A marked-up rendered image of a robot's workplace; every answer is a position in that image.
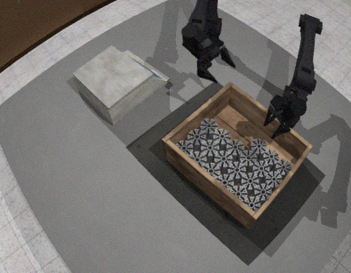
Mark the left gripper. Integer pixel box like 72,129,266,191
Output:
263,108,295,139

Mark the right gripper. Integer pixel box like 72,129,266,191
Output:
197,46,235,83

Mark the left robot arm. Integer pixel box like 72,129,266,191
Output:
269,14,323,124

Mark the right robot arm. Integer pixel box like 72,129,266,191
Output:
181,0,224,59

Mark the grey slotted metal stack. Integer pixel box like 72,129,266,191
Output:
230,186,247,201
212,129,231,151
203,163,220,179
251,160,269,183
201,140,219,163
227,162,246,185
273,159,291,180
216,174,234,190
189,151,207,167
252,183,272,205
237,150,257,173
187,129,206,152
176,141,193,156
249,139,267,161
263,171,282,193
226,140,243,163
243,197,260,212
214,150,233,174
239,173,259,196
200,118,218,141
261,149,279,171

